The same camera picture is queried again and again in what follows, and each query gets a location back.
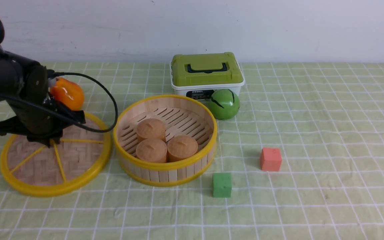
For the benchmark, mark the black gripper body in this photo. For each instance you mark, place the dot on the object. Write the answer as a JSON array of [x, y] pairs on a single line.
[[38, 115]]

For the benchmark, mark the woven bamboo steamer lid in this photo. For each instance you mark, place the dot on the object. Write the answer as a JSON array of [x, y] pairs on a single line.
[[37, 170]]

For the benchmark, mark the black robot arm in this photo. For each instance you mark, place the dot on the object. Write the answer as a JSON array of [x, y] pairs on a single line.
[[13, 72]]

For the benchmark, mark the bamboo steamer basket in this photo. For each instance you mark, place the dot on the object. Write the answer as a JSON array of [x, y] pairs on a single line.
[[180, 116]]

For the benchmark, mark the orange bell pepper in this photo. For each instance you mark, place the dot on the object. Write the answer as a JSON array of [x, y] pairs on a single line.
[[69, 93]]

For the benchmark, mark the orange bun back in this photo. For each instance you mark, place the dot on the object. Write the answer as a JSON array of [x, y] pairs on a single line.
[[151, 128]]

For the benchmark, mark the orange bun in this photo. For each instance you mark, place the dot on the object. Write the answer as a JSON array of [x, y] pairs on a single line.
[[181, 147], [152, 150], [151, 128]]

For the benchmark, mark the orange bun front left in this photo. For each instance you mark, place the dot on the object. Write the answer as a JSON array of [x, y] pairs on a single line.
[[152, 150]]

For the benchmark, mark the orange bun front right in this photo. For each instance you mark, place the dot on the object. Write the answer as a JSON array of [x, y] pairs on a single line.
[[181, 147]]

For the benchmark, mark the green lidded storage box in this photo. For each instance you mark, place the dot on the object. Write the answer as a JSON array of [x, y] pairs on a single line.
[[197, 76]]

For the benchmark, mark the green ball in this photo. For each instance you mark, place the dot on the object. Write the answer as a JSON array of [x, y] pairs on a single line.
[[224, 104]]

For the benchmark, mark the green cube block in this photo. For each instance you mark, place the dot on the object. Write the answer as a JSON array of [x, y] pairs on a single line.
[[221, 185]]

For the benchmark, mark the red cube block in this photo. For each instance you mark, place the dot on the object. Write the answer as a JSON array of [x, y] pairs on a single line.
[[270, 159]]

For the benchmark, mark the green checkered tablecloth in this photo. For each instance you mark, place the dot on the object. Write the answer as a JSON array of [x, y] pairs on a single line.
[[302, 160]]

